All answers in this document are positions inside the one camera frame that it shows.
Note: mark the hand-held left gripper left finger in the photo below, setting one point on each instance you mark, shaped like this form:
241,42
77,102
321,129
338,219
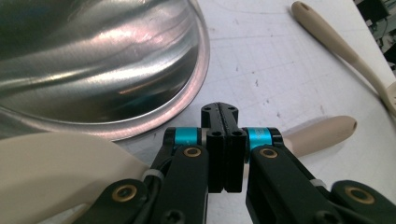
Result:
215,155

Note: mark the beige spoon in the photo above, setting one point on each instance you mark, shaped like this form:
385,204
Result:
330,37

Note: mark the metal utensil stand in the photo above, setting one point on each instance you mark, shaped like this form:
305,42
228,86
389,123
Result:
93,62

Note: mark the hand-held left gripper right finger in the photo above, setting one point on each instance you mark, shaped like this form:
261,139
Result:
233,155

